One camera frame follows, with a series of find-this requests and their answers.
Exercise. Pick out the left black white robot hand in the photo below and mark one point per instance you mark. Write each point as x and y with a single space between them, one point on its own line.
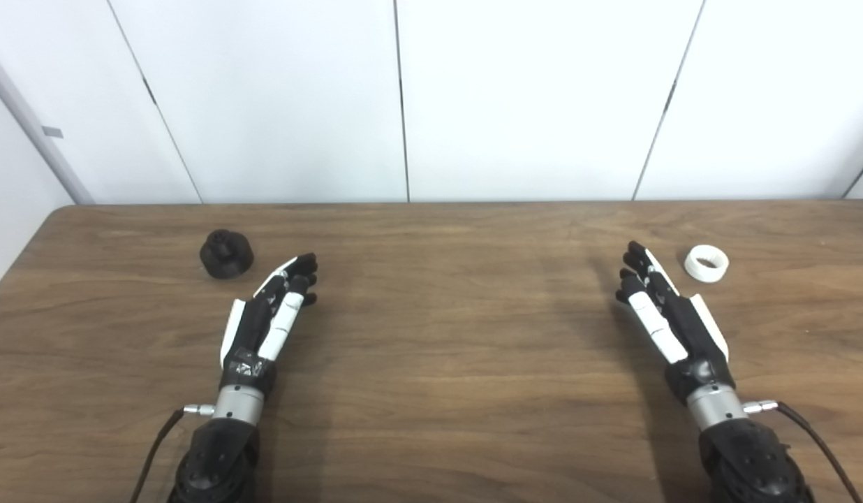
246 335

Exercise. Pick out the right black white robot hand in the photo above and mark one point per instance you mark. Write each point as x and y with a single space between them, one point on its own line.
690 328

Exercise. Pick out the round black part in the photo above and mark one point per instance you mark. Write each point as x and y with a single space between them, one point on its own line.
226 257

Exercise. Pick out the small grey tape label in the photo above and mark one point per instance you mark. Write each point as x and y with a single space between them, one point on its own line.
52 132

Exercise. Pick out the grey wall corner trim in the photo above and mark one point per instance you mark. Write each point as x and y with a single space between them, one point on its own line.
33 122

